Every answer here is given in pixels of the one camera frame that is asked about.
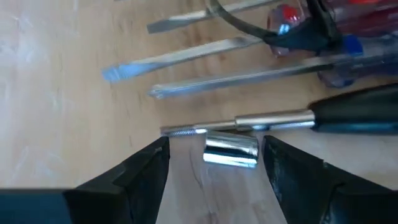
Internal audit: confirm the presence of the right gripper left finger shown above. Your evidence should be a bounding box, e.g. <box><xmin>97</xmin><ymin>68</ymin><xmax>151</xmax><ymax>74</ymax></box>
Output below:
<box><xmin>0</xmin><ymin>136</ymin><xmax>171</xmax><ymax>224</ymax></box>

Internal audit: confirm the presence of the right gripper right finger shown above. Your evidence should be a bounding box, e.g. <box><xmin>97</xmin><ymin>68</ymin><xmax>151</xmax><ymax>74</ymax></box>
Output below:
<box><xmin>262</xmin><ymin>135</ymin><xmax>398</xmax><ymax>224</ymax></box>

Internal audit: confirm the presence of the chrome socket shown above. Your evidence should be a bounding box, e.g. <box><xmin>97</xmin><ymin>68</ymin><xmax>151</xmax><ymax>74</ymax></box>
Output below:
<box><xmin>202</xmin><ymin>129</ymin><xmax>260</xmax><ymax>169</ymax></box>

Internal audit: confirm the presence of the black-handled socket driver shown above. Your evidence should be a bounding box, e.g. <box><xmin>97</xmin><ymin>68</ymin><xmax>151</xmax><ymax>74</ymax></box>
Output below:
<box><xmin>160</xmin><ymin>83</ymin><xmax>398</xmax><ymax>138</ymax></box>

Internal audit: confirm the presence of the small blue-striped clear screwdriver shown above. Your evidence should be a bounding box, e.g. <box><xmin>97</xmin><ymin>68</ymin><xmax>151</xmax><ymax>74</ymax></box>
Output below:
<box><xmin>147</xmin><ymin>34</ymin><xmax>398</xmax><ymax>100</ymax></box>

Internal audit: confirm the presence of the red-striped clear screwdriver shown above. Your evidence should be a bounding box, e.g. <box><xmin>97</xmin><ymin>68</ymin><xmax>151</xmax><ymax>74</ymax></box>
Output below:
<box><xmin>101</xmin><ymin>3</ymin><xmax>312</xmax><ymax>84</ymax></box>
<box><xmin>146</xmin><ymin>0</ymin><xmax>398</xmax><ymax>38</ymax></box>

